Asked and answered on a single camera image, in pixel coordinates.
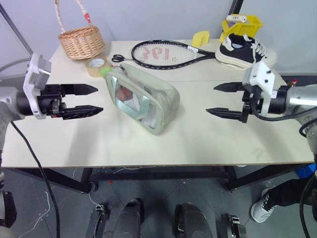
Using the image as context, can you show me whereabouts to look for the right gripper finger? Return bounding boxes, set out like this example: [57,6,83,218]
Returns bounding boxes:
[206,107,245,120]
[213,82,246,93]

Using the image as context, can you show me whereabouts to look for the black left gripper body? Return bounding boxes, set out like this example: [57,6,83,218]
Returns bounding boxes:
[37,84,67,119]

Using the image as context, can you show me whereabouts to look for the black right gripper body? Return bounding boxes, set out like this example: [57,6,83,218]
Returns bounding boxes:
[240,85,264,124]

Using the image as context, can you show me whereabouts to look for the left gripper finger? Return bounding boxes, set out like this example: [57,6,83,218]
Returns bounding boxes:
[60,83,98,97]
[59,105,104,121]

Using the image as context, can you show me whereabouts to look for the yellow plastic bin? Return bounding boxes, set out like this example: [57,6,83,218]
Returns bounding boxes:
[218,14,264,43]

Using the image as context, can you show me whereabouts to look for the beige transparent pouch bag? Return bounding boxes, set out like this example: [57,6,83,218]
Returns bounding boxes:
[105,62,180,136]

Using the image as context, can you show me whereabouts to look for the clear packing tape roll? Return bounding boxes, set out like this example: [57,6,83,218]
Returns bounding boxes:
[85,57,112,78]

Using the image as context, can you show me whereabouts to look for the black and white sneaker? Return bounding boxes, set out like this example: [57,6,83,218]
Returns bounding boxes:
[214,33,279,71]

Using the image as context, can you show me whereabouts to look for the yellow foam block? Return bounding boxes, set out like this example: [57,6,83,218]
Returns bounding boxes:
[192,30,211,47]

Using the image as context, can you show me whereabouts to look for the black tennis racket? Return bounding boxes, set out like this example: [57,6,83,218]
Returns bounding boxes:
[131,39,219,70]

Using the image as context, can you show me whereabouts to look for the grey metal pole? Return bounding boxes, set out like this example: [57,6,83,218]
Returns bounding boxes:
[0,4,34,55]

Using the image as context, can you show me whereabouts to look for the black metal pole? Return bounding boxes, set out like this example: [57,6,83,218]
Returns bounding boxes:
[228,0,245,16]

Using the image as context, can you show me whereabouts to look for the blue plastic crate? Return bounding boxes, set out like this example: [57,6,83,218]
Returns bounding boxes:
[295,164,317,179]

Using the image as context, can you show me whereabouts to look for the person's black trouser leg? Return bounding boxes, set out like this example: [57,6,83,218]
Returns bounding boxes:
[265,177,317,208]

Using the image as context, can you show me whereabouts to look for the person's white sneaker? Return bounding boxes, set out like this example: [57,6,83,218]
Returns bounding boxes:
[250,187,278,223]

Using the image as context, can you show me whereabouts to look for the dark rounded robot foot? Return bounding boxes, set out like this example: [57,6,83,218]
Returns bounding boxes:
[174,202,207,238]
[114,197,145,238]

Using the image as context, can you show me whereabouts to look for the dark robot body panel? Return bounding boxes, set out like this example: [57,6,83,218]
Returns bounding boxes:
[0,190,17,228]

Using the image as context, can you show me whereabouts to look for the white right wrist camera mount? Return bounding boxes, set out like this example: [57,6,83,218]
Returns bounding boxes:
[242,60,276,117]

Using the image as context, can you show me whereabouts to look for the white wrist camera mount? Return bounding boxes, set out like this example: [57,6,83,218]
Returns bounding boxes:
[22,52,53,120]
[242,60,276,117]

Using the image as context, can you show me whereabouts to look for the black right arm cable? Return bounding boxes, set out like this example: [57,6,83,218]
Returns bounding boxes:
[251,99,317,238]

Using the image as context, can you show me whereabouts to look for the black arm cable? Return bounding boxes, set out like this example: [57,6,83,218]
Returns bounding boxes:
[9,120,61,238]
[251,99,317,238]

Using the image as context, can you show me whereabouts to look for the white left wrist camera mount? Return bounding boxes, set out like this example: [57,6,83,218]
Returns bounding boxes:
[22,52,53,120]

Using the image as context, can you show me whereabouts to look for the wicker basket with rope handle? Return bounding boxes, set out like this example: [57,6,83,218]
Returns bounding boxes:
[54,0,106,61]

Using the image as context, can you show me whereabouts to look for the black-handled scissors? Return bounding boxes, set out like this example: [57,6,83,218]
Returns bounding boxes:
[111,54,135,63]

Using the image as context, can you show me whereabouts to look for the grey flexible hose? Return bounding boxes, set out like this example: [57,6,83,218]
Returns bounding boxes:
[0,58,32,73]

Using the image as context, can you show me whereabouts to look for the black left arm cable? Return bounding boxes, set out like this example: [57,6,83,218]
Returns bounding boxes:
[9,120,61,238]

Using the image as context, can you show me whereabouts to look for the white plastic tool handle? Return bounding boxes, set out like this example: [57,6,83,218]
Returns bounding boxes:
[226,14,248,24]

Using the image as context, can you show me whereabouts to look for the black metal table frame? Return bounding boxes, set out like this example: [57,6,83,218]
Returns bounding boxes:
[4,163,316,194]

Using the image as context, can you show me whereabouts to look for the white cord on floor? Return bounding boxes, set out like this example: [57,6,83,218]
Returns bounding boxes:
[21,166,139,236]

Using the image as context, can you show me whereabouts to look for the black floor stand bracket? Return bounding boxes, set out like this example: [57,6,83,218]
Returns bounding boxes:
[219,213,248,238]
[85,202,110,238]

